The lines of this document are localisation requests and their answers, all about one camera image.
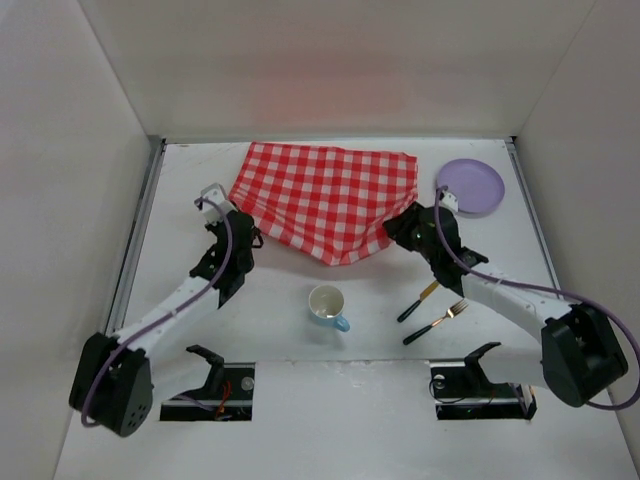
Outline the red white checkered cloth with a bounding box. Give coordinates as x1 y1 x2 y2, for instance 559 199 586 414
229 142 418 266

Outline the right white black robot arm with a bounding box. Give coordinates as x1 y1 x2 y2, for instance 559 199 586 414
383 203 628 407

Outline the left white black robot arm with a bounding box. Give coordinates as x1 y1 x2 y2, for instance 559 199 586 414
69 210 263 438

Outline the lilac round plate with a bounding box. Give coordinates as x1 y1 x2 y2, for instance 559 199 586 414
436 158 505 216

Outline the white mug blue outside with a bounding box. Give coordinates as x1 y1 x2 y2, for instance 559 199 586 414
308 285 351 333

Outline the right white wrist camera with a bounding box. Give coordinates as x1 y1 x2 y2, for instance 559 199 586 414
439 190 459 213

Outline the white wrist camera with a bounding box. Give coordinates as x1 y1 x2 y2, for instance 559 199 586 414
439 190 459 213
195 183 236 224

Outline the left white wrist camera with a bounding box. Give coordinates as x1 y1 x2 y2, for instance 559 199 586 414
195 183 236 224

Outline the gold knife dark handle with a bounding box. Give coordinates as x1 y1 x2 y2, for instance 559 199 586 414
396 281 439 323

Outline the gold fork dark handle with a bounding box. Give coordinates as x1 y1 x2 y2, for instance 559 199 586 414
402 300 468 346

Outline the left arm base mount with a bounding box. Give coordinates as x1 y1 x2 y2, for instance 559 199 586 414
159 363 256 423

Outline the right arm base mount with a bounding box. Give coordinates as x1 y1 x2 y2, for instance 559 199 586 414
428 361 537 421

